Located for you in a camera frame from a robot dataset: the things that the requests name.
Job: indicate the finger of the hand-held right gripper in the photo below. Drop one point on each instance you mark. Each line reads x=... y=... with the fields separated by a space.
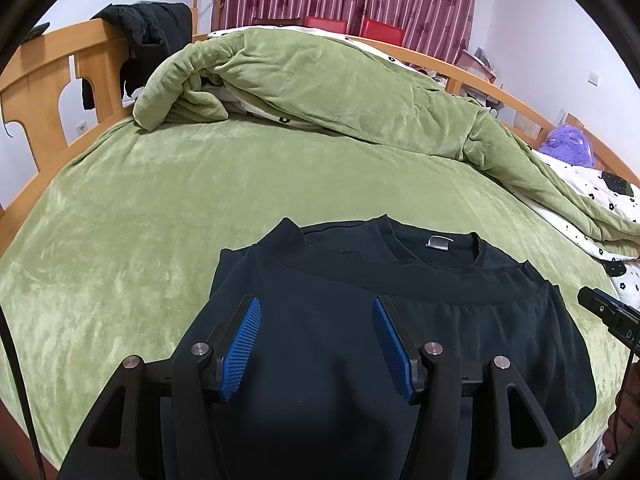
x=595 y=302

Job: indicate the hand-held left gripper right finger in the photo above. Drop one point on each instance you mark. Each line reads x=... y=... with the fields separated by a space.
x=392 y=345

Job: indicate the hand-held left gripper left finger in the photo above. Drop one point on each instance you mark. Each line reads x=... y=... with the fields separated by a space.
x=242 y=345

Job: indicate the dark sweatshirt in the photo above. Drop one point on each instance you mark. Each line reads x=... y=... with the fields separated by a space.
x=325 y=320

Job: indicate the person's right hand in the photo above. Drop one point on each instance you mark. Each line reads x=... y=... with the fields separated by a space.
x=625 y=420

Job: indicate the purple plush toy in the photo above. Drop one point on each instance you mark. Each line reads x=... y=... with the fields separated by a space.
x=567 y=142

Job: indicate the green velvet bed sheet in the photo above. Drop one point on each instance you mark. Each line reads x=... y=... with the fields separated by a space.
x=150 y=210

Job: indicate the green quilt with floral lining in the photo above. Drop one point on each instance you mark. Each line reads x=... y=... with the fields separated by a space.
x=325 y=80

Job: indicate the red chair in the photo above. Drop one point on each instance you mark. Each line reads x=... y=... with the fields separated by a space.
x=382 y=30
x=325 y=22

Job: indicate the black jacket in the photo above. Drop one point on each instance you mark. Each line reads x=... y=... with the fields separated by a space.
x=150 y=20

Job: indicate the small dark device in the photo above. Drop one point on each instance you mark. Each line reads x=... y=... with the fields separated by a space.
x=39 y=31

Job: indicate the white wall switch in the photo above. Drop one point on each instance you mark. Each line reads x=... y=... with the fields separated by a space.
x=593 y=78

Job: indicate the white wall socket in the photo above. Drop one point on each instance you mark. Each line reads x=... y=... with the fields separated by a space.
x=81 y=128

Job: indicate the wooden bed frame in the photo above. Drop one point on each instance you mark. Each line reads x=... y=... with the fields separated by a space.
x=50 y=55

